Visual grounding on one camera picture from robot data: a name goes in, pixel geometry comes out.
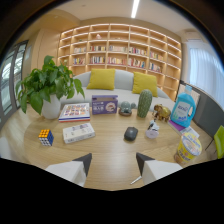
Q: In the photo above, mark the ceiling light strip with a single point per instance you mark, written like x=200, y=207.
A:
x=135, y=8

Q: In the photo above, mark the purple book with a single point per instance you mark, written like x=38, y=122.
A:
x=176, y=126

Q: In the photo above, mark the wooden bookshelf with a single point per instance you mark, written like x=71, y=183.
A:
x=120, y=50

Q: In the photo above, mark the yellow instant noodle cup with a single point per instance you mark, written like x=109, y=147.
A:
x=188, y=147

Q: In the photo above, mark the purple box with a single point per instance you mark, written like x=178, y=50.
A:
x=104, y=104

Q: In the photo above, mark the blue detergent bottle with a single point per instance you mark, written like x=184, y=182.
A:
x=182, y=109

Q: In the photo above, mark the green chair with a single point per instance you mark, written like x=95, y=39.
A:
x=219, y=141

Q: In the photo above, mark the white packet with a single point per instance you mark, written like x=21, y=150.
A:
x=190, y=131

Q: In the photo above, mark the rubik's cube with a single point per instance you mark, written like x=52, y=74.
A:
x=46, y=137

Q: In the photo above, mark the white plant pot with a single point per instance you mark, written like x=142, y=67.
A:
x=51, y=107

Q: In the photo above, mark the white curtain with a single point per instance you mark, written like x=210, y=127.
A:
x=205, y=73

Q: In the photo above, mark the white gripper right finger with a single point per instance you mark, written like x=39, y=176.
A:
x=156, y=169

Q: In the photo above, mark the colourful book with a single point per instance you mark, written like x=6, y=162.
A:
x=75, y=112

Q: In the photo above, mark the green cactus ornament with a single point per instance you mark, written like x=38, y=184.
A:
x=144, y=103

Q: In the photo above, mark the green leafy plant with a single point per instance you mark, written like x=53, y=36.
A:
x=46, y=81

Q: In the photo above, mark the small white toy figure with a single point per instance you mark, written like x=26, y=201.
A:
x=152, y=129

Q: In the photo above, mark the yellow cushion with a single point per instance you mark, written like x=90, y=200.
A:
x=101, y=79
x=145, y=83

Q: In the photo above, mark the grey sofa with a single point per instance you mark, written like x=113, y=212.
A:
x=123, y=90

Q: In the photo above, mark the white printed box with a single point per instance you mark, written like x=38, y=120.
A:
x=78, y=132

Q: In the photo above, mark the black computer mouse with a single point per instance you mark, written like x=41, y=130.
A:
x=131, y=133

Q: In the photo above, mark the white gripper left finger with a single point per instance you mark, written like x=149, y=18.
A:
x=71, y=171

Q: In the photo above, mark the golden elephant figurine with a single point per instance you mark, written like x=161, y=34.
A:
x=162, y=112

